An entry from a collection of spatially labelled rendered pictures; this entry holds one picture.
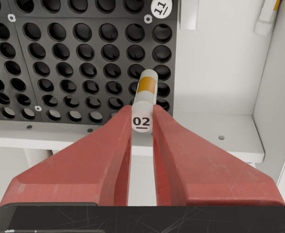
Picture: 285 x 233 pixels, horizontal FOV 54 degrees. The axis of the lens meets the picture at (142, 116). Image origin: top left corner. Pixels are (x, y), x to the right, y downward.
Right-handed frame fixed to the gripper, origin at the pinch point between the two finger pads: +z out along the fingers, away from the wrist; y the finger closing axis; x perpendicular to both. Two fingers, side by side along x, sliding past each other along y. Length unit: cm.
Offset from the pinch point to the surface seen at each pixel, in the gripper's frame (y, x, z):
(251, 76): -10.2, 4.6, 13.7
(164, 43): -1.5, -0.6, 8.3
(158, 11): -0.9, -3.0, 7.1
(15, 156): 17.7, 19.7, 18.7
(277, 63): -10.7, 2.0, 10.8
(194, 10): -4.1, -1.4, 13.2
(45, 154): 16.7, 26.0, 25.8
